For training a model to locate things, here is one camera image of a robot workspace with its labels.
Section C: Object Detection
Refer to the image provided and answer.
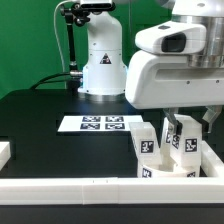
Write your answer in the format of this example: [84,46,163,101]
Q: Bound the black cables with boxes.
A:
[29,73,81,90]

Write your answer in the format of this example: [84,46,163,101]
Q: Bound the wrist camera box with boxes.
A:
[135,21,206,54]

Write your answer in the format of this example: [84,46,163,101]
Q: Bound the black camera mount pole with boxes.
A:
[60,3,90,92]

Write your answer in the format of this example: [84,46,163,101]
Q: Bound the white marker sheet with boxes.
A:
[58,115,143,132]

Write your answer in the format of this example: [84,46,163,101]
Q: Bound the white block at left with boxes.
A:
[0,142,11,170]

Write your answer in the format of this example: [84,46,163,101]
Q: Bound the white round stool seat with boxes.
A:
[137,158,200,178]

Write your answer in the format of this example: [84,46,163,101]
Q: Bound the white rail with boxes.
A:
[0,178,224,205]
[200,141,224,178]

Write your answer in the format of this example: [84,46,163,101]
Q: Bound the white front rail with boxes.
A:
[0,178,224,205]

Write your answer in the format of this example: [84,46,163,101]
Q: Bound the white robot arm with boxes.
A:
[80,0,224,128]

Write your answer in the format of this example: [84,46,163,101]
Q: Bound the white right rail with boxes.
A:
[200,141,224,178]

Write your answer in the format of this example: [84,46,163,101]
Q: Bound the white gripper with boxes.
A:
[125,51,224,135]

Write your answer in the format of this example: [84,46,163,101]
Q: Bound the white cable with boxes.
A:
[53,0,74,64]

